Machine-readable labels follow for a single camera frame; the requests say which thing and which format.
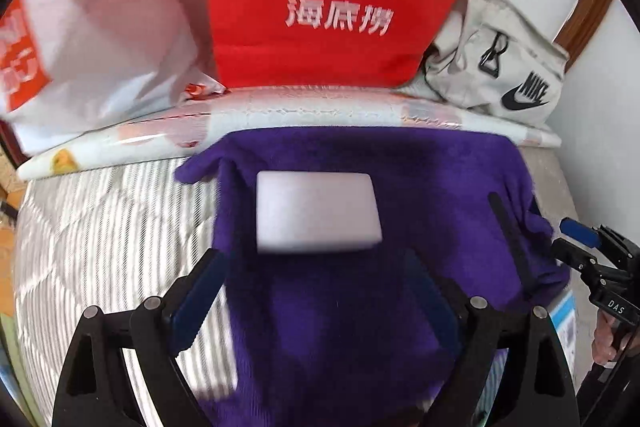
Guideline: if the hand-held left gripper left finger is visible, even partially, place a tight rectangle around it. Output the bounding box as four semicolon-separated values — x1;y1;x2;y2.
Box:
50;248;236;427

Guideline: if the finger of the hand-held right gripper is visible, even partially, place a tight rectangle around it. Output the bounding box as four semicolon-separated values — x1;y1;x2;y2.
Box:
559;218;606;249
550;238;598;277

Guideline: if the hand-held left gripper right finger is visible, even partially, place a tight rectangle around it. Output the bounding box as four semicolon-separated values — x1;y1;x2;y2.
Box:
402;249;581;427

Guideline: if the person's right forearm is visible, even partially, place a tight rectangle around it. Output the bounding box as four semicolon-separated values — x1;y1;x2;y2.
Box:
575;354;640;427

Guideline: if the person's right hand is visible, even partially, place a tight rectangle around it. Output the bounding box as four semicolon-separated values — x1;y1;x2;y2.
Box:
591;306;623;364

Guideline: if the purple fleece towel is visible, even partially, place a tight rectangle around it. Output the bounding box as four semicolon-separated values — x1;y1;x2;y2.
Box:
174;126;571;427

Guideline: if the striped bed quilt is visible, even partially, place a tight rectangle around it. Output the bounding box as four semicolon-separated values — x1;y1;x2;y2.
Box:
12;152;241;427

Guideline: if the white sponge block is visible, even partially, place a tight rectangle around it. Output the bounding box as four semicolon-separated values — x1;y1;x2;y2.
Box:
255;170;385;254

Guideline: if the red white crumpled wrapper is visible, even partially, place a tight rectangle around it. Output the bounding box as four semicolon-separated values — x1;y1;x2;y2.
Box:
182;82;231;104

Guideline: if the fruit print wrapped package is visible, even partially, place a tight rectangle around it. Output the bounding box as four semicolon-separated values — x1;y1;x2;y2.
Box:
17;86;563;180

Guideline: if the white plastic bag orange label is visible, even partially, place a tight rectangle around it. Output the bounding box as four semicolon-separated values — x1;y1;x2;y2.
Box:
0;0;228;158

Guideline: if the beige drawstring bag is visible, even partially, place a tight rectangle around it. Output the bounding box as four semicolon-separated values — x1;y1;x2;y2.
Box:
400;0;571;125

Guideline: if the wooden door frame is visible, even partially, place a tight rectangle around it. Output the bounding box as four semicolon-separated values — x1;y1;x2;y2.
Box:
552;0;617;75

